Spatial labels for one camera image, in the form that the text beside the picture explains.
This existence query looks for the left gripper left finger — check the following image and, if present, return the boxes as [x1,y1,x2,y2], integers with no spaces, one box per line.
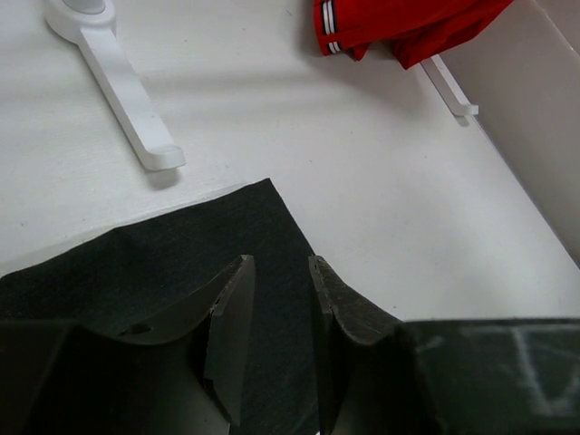
[1,255,256,434]

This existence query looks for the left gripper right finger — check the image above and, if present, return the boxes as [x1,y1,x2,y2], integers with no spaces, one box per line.
[309,256,579,434]

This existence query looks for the black trousers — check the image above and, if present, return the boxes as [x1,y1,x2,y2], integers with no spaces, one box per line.
[1,179,319,434]

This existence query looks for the red garment on hanger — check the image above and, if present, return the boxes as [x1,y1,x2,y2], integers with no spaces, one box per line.
[313,0,512,69]

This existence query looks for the white metal clothes rack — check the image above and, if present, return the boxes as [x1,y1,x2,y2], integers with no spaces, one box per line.
[43,0,479,172]

